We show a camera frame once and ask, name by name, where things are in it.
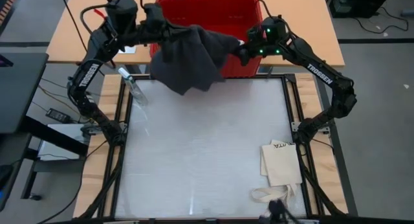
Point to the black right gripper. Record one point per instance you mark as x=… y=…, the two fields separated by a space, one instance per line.
x=265 y=50

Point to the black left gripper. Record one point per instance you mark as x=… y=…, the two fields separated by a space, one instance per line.
x=156 y=20

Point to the dark grey trousers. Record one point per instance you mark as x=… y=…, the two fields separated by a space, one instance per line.
x=191 y=62

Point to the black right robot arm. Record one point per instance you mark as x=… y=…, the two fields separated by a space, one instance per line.
x=318 y=73

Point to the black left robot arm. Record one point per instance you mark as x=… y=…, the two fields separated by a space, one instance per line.
x=87 y=76

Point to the red plastic laundry basket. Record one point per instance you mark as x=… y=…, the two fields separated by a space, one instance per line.
x=210 y=13

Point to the red tag strip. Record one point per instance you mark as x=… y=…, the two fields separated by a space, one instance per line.
x=99 y=13

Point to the light wooden desk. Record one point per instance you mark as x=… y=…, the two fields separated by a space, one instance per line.
x=307 y=29

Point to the clear spray bottle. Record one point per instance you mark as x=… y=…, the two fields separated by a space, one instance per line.
x=134 y=88

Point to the cream canvas tote bag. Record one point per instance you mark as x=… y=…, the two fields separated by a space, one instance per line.
x=281 y=165

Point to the black computer case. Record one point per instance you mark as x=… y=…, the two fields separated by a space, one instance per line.
x=355 y=4

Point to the black power adapter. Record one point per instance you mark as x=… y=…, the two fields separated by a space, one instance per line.
x=58 y=115

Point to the black monitor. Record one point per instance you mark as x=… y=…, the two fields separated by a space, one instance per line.
x=19 y=88

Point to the black metal stand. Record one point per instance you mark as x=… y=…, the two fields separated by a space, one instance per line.
x=55 y=135

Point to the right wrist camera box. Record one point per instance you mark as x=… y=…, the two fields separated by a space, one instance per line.
x=257 y=34

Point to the black metal table frame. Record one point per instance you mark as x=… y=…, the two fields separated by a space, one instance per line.
x=290 y=78

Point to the black table-level camera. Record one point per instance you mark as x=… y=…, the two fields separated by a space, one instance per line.
x=278 y=211

